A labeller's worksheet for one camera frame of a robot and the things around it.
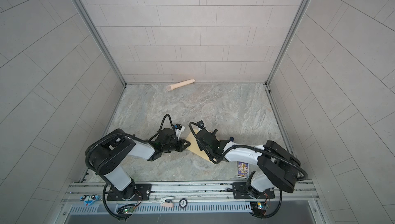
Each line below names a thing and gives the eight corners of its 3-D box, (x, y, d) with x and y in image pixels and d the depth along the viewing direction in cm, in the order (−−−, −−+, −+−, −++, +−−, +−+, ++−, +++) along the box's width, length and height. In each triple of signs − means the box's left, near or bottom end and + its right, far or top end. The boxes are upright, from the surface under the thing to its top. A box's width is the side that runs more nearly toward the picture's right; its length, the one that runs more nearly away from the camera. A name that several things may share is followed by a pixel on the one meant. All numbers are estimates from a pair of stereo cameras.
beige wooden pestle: (167, 91, 114) (166, 88, 111) (166, 88, 116) (165, 85, 113) (194, 82, 120) (194, 79, 117) (193, 80, 122) (193, 77, 119)
